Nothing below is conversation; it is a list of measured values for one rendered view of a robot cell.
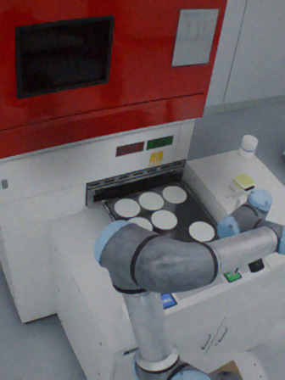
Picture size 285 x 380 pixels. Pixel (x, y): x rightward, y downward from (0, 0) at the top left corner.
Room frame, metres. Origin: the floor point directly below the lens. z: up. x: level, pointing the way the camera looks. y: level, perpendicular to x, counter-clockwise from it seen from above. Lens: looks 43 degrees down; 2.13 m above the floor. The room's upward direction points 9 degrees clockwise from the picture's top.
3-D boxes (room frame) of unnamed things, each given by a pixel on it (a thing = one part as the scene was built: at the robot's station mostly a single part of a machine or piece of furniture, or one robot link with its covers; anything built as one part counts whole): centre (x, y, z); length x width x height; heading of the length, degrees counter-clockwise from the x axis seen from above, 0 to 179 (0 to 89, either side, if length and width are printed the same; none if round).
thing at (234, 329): (1.13, -0.22, 0.41); 0.97 x 0.64 x 0.82; 123
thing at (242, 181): (1.33, -0.40, 1.00); 0.07 x 0.07 x 0.07; 42
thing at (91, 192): (1.35, 0.03, 0.89); 0.44 x 0.02 x 0.10; 123
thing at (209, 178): (1.30, -0.48, 0.89); 0.62 x 0.35 x 0.14; 33
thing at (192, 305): (0.84, -0.24, 0.89); 0.55 x 0.09 x 0.14; 123
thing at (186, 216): (1.18, -0.10, 0.90); 0.34 x 0.34 x 0.01; 33
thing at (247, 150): (1.59, -0.44, 1.01); 0.07 x 0.07 x 0.10
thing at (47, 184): (1.26, 0.18, 1.02); 0.82 x 0.03 x 0.40; 123
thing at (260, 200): (0.91, -0.34, 1.28); 0.09 x 0.08 x 0.11; 140
